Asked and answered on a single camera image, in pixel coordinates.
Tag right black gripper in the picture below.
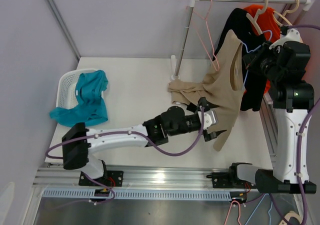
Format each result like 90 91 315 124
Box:
243 41 284 84

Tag blue wire hanger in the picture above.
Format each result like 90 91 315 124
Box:
241 29 273 91

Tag black t shirt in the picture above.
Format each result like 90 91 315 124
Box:
214 8 268 112

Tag beige t shirt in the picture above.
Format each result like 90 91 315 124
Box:
168 30 244 151

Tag orange t shirt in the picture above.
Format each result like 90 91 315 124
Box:
242 4 282 96

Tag beige wooden hanger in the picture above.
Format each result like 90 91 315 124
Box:
272 0 300 27
246 0 269 35

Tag pink wire hanger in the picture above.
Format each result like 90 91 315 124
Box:
190 0 220 72

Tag teal t shirt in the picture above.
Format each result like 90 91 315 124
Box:
49 68 109 127

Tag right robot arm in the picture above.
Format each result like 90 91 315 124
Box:
227 25 317 194

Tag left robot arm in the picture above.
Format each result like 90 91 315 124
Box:
62 97 225 186

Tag pink hanger on floor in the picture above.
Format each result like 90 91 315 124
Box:
223 200 242 225

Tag wooden hanger on floor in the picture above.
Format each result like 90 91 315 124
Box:
279 211 303 225

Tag metal clothes rack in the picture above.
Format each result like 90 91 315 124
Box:
170 0 316 81

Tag white plastic laundry basket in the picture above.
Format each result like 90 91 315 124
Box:
54 68 109 112

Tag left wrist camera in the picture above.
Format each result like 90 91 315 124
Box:
198 109 218 130

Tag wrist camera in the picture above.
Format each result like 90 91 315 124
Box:
198 109 218 130
269 28 303 50

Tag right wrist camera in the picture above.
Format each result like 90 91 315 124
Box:
269 28 303 50

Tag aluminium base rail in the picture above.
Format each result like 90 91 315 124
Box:
32 164 228 191

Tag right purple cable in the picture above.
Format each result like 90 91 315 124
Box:
268 23 320 225

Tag perforated cable tray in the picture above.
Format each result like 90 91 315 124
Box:
42 188 232 201

